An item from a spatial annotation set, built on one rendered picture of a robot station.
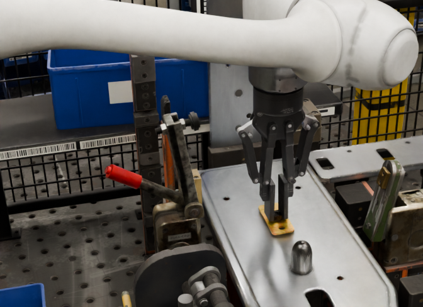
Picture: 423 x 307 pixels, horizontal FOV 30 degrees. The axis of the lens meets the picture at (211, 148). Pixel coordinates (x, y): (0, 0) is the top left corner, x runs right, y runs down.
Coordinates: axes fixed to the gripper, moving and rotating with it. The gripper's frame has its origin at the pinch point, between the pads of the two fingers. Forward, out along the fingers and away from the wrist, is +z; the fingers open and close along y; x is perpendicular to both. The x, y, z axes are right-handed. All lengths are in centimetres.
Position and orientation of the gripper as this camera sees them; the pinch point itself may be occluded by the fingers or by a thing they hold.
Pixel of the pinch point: (276, 197)
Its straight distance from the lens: 127.9
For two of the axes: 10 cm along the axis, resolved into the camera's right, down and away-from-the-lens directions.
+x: -2.4, -4.8, 8.5
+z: 0.3, 8.7, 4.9
